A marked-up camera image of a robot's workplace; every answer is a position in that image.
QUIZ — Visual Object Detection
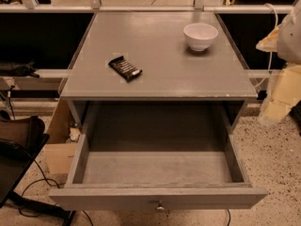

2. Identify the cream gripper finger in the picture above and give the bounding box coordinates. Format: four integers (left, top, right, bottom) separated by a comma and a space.
256, 26, 279, 52
258, 63, 301, 125

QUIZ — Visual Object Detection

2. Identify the black chocolate rxbar wrapper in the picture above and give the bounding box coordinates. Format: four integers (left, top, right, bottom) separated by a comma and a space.
108, 56, 142, 82

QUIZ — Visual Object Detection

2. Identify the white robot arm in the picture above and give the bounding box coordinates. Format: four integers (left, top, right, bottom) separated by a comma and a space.
256, 6, 301, 126

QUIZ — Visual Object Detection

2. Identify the grey open top drawer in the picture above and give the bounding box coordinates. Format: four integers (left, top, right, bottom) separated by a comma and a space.
50, 102, 267, 210

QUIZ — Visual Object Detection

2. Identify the silver drawer knob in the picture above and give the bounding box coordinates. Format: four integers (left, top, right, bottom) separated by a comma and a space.
155, 201, 166, 212

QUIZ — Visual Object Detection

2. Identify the white ceramic bowl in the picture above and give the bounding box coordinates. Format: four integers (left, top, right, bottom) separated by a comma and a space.
183, 23, 218, 52

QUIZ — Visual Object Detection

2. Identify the grey wooden cabinet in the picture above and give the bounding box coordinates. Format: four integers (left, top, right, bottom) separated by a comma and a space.
61, 11, 257, 131

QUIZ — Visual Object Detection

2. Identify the cardboard box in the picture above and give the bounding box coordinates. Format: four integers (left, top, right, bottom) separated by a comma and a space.
44, 100, 80, 174

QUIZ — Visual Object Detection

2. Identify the black object on shelf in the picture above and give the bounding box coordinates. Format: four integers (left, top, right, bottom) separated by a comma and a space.
0, 61, 40, 78

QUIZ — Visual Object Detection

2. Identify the black chair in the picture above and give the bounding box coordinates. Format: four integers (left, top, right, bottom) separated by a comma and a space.
0, 110, 75, 226

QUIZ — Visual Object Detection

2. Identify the white cable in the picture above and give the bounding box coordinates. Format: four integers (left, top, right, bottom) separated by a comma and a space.
253, 3, 280, 89

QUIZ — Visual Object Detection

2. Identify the metal rail frame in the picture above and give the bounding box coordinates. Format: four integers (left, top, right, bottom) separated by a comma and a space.
0, 0, 301, 15

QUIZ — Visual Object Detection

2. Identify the black floor cable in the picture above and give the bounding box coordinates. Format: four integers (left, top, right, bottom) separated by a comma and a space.
17, 159, 95, 226

